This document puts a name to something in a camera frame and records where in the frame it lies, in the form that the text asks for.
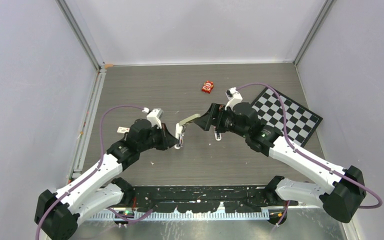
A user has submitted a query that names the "aluminium slotted rail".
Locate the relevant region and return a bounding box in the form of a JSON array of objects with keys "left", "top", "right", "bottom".
[{"left": 87, "top": 209, "right": 270, "bottom": 221}]

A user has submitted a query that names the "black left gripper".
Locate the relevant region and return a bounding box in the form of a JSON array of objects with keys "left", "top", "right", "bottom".
[{"left": 138, "top": 123, "right": 178, "bottom": 153}]

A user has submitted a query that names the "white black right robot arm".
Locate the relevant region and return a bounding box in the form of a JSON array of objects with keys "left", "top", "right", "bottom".
[{"left": 193, "top": 102, "right": 367, "bottom": 223}]

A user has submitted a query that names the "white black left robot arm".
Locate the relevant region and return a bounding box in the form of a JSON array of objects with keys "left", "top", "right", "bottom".
[{"left": 34, "top": 118, "right": 179, "bottom": 240}]

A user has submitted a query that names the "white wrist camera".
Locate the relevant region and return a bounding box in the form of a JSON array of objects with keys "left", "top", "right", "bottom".
[
  {"left": 225, "top": 87, "right": 243, "bottom": 110},
  {"left": 142, "top": 107, "right": 164, "bottom": 129}
]

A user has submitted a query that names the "red toy car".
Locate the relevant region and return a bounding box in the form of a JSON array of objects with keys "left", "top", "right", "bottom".
[{"left": 201, "top": 80, "right": 214, "bottom": 94}]

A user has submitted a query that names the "cream beige stapler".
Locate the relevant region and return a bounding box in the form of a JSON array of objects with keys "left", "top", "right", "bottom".
[{"left": 174, "top": 113, "right": 201, "bottom": 150}]

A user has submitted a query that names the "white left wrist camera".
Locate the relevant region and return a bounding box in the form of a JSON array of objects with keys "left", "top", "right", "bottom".
[{"left": 142, "top": 107, "right": 164, "bottom": 129}]

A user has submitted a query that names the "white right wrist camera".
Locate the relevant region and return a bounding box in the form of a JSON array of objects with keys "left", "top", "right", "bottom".
[{"left": 225, "top": 87, "right": 243, "bottom": 110}]

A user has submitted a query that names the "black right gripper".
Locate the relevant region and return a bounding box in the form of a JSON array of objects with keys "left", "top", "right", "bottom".
[{"left": 194, "top": 102, "right": 249, "bottom": 139}]

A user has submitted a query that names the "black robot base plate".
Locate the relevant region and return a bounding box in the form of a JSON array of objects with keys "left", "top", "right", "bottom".
[{"left": 101, "top": 177, "right": 299, "bottom": 214}]

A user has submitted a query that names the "white staple box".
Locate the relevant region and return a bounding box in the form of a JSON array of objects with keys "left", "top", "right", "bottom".
[{"left": 117, "top": 126, "right": 130, "bottom": 134}]

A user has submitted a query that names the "black white chessboard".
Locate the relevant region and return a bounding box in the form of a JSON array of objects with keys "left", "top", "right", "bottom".
[{"left": 251, "top": 87, "right": 323, "bottom": 147}]

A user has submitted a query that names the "pink white stapler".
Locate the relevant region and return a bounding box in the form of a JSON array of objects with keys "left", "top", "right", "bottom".
[{"left": 214, "top": 130, "right": 222, "bottom": 141}]

